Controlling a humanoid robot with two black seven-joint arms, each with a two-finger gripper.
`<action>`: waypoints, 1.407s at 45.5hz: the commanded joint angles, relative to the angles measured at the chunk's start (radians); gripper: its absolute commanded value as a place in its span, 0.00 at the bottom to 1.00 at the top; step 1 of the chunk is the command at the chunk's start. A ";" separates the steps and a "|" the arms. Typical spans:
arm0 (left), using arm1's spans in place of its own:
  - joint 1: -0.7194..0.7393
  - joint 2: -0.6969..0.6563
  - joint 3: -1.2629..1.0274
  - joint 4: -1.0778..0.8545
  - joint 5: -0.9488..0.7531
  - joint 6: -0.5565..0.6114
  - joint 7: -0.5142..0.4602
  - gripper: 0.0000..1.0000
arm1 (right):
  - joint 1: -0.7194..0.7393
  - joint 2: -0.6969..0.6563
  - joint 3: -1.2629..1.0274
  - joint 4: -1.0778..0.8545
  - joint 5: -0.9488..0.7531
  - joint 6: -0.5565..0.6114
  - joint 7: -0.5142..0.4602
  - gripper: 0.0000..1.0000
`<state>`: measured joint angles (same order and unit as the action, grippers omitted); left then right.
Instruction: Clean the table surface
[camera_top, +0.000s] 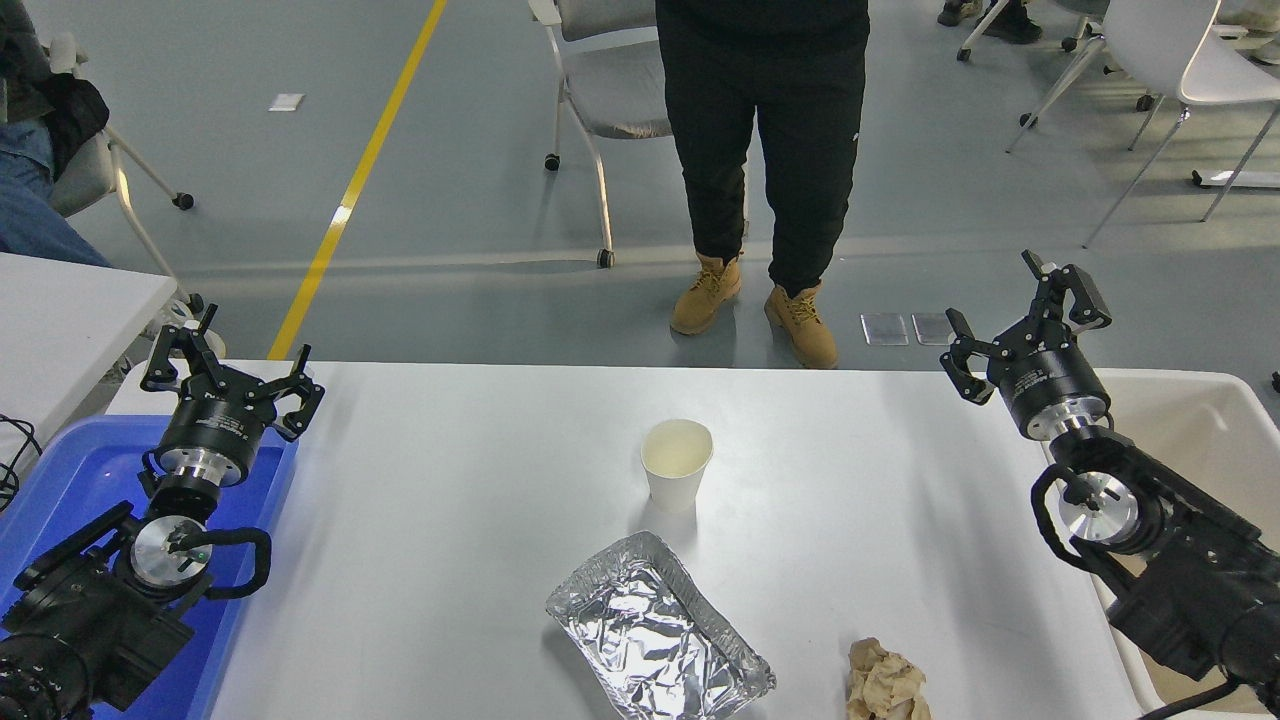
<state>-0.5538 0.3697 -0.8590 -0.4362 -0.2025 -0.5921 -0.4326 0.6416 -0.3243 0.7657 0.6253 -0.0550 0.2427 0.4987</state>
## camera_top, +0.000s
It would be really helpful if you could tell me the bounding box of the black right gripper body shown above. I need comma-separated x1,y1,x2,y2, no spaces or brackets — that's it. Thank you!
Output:
985,343,1113,436

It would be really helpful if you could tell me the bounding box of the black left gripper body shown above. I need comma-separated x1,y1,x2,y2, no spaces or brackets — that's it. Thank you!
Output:
155,383,278,473

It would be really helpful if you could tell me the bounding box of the white paper cup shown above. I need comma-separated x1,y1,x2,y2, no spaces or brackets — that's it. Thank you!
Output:
641,418,715,514

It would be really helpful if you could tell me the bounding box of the foil tray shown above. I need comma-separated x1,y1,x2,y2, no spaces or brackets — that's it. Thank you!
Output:
546,530,777,720

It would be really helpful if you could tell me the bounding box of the blue plastic tray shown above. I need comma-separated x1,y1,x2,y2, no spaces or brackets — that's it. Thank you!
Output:
0,415,301,720

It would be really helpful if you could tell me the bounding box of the white side table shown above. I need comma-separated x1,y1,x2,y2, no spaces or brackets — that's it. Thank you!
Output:
0,252,179,471

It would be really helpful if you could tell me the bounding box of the large pale plastic bin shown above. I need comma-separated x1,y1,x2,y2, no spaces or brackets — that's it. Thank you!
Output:
1040,368,1280,720

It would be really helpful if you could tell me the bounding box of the white flat stand base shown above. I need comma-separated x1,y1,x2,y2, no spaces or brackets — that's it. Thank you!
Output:
1190,168,1280,191

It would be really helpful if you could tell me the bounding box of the white-framed wheeled chair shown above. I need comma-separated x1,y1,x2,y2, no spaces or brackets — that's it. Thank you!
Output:
45,30,206,316

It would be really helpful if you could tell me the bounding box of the person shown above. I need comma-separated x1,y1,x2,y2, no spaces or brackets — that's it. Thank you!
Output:
655,0,871,369
938,0,1043,44
0,0,111,269

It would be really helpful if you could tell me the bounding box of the white plastic shell chair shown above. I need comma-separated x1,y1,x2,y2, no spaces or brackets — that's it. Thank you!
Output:
1005,0,1280,249

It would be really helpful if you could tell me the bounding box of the white-legged wheeled chair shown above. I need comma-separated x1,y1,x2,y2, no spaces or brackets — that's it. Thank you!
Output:
957,0,1106,63

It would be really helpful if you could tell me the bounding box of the crumpled tan paper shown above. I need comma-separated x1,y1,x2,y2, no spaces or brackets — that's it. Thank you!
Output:
846,638,933,720

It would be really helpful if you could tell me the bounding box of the grey padded wheeled chair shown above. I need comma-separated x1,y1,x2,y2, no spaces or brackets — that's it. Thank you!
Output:
527,0,673,269

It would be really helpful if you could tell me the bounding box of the thin black cable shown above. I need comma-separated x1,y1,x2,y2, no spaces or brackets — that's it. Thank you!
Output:
0,413,43,511

